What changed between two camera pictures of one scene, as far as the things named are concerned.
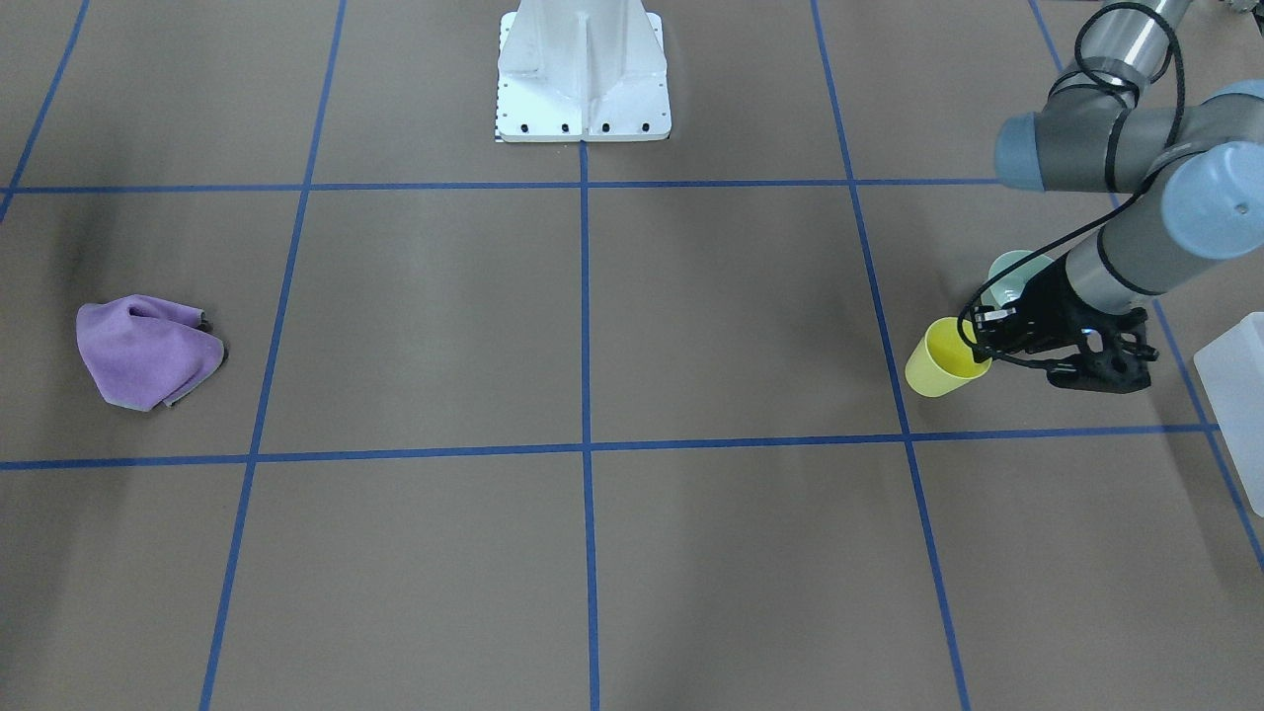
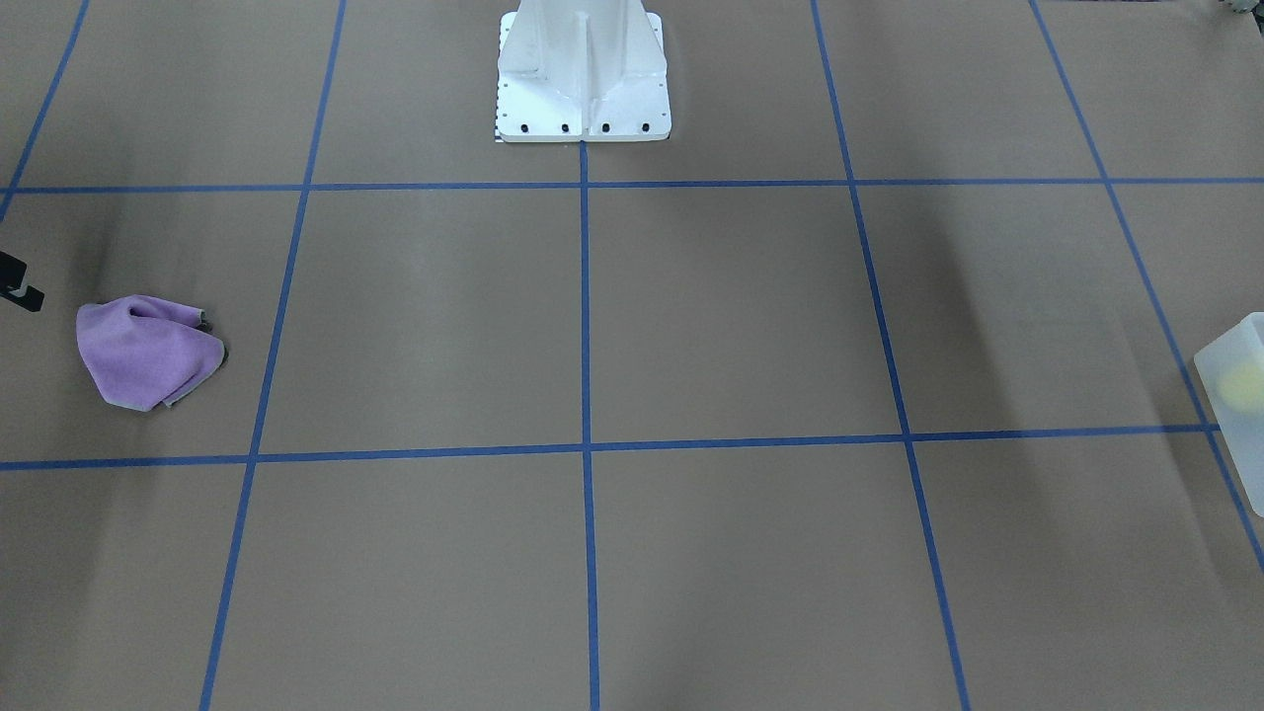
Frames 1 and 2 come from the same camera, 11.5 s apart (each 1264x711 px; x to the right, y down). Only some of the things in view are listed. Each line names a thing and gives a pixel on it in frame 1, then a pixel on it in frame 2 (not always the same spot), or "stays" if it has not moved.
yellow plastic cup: [943, 361] to [1242, 389]
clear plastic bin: [1231, 369] stays
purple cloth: [143, 354] stays
